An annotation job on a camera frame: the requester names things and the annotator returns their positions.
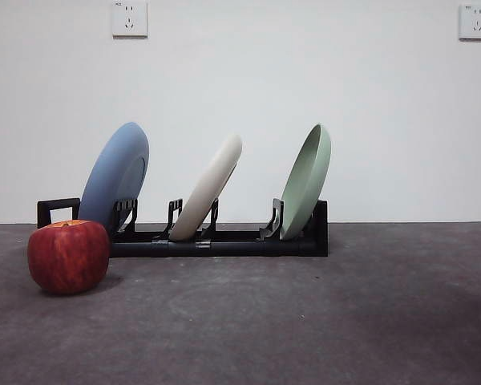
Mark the cream yellow plate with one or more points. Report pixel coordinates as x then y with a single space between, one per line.
208 188

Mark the red apple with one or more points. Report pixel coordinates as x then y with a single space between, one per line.
68 260

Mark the black plate rack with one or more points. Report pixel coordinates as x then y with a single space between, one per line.
232 246

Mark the green plate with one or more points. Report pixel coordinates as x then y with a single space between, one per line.
304 192

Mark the blue plate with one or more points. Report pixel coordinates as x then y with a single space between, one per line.
112 172

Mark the white wall socket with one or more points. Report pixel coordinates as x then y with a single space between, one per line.
130 20
476 22

